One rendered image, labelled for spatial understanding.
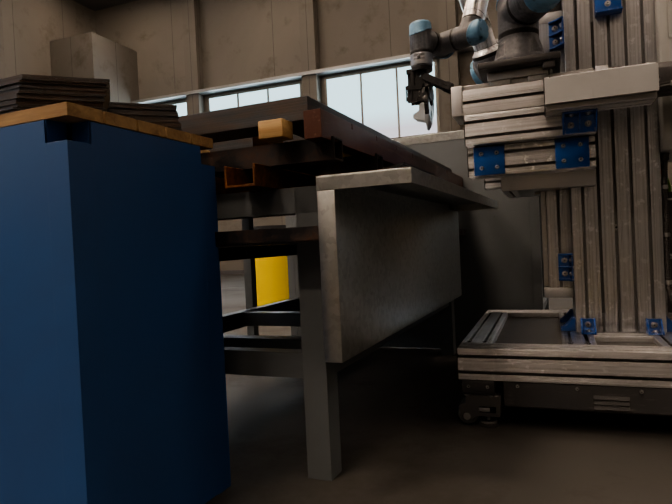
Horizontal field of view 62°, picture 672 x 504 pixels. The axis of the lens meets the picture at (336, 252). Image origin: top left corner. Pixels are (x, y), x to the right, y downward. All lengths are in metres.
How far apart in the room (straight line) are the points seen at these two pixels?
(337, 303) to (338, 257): 0.09
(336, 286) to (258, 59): 10.98
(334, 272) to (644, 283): 1.08
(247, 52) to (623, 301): 10.85
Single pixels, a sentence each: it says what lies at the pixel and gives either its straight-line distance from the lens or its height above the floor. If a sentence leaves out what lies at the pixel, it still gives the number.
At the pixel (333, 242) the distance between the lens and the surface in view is 1.12.
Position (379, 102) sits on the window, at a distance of 10.74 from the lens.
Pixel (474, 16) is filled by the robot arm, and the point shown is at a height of 1.27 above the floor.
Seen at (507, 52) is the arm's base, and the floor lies 1.07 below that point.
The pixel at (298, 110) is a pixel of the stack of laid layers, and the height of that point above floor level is 0.84.
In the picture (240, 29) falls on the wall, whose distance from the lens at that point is 12.39.
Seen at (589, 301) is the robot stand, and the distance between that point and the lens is 1.90.
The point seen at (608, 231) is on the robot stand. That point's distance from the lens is 1.90.
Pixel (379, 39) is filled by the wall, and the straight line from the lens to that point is 11.08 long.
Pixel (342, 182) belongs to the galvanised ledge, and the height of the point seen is 0.66.
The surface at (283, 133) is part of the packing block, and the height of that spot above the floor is 0.78.
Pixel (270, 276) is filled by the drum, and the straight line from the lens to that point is 5.04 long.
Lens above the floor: 0.54
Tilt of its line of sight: 1 degrees down
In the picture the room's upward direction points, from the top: 3 degrees counter-clockwise
